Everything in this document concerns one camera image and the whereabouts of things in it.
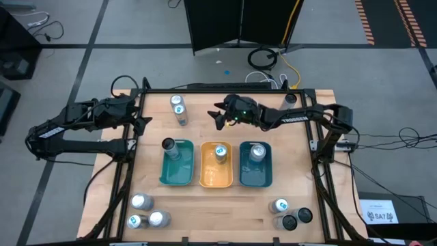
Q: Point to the black metal table frame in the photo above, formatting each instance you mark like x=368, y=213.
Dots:
x=198, y=91

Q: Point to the dark grey case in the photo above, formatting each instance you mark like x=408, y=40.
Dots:
x=7, y=106

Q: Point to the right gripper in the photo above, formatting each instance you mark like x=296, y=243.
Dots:
x=244, y=109

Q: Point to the black desk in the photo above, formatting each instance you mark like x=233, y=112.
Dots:
x=13, y=41

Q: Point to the green plastic bin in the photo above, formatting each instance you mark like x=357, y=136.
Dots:
x=177, y=171

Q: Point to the black folding screen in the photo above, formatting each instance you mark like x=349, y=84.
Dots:
x=215, y=24

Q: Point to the yellow plastic bin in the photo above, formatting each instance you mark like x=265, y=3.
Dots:
x=215, y=174

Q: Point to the black frame clamp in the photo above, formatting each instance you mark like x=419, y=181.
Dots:
x=184, y=241
x=276, y=241

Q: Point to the silver-top Spindrift can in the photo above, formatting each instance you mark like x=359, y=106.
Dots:
x=257, y=150
x=175, y=99
x=140, y=201
x=157, y=218

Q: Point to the black mat with orange stripes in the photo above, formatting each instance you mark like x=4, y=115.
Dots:
x=385, y=20

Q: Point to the blue-grey plastic bin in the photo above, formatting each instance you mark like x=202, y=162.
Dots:
x=254, y=174

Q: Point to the white SA7 label sign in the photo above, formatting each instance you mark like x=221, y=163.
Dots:
x=379, y=212

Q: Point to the black box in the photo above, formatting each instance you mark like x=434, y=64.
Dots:
x=413, y=212

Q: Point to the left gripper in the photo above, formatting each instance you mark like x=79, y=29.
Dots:
x=124, y=109

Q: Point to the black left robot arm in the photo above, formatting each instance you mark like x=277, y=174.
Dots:
x=85, y=147

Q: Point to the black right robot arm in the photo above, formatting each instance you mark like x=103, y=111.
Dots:
x=297, y=118

